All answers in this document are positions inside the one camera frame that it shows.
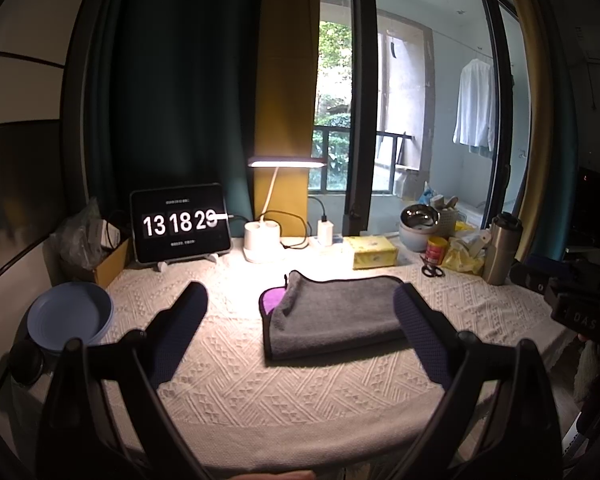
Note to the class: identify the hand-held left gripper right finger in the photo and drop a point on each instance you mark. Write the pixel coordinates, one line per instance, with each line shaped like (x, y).
(422, 332)

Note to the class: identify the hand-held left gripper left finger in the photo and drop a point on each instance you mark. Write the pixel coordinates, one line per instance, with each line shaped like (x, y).
(177, 332)

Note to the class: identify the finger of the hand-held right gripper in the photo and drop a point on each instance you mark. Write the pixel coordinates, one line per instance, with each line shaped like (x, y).
(527, 275)

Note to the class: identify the grey towel with purple lining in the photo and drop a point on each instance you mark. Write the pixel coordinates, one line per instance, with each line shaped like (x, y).
(330, 315)

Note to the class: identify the steel thermos tumbler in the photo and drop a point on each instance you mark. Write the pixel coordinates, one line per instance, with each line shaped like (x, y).
(500, 255)

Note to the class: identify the black scissors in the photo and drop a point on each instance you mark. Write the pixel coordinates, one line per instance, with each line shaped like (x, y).
(431, 269)

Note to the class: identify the yellow plastic bag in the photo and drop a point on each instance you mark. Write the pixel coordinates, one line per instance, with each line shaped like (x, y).
(462, 257)

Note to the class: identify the white tablet stand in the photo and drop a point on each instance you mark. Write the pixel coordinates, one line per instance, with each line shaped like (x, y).
(163, 265)

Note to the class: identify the red can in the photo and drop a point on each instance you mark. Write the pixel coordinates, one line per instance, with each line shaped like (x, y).
(437, 251)

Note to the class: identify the black monitor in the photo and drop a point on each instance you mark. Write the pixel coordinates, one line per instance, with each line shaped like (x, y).
(590, 210)

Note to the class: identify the grey-blue pot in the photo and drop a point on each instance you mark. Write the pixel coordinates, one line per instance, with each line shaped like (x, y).
(414, 240)

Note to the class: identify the cardboard box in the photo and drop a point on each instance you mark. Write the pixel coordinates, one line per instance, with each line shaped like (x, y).
(112, 265)

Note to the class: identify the white plastic basket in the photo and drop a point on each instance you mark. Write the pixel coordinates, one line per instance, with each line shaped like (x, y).
(450, 220)

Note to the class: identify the yellow tissue box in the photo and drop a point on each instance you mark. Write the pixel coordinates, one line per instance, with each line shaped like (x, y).
(371, 252)

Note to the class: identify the white knitted tablecloth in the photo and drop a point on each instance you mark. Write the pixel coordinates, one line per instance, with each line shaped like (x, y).
(260, 395)

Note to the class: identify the blue plate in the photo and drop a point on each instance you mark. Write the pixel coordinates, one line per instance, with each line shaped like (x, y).
(70, 315)

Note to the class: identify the tablet showing clock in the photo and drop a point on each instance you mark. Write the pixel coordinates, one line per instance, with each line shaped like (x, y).
(180, 222)

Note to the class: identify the shiny metal bowl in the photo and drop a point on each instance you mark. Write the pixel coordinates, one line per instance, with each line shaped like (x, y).
(419, 217)

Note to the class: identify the white desk lamp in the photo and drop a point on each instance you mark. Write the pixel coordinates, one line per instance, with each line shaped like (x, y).
(261, 242)

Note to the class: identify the white power strip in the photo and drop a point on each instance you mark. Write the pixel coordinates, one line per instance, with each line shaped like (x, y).
(330, 244)

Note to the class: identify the grey plastic bag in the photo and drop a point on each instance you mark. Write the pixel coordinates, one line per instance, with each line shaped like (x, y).
(77, 237)

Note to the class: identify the white power adapter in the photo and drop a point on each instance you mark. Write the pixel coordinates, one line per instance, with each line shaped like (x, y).
(325, 231)

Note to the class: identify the dark green curtain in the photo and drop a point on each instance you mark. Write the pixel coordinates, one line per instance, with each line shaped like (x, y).
(180, 85)
(560, 125)

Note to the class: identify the white hanging shirt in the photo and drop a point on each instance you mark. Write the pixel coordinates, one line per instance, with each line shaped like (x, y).
(474, 105)

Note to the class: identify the yellow curtain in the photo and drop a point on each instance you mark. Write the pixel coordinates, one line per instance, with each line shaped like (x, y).
(285, 70)
(527, 85)

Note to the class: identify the balcony railing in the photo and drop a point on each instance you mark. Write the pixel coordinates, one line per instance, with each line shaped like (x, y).
(330, 160)

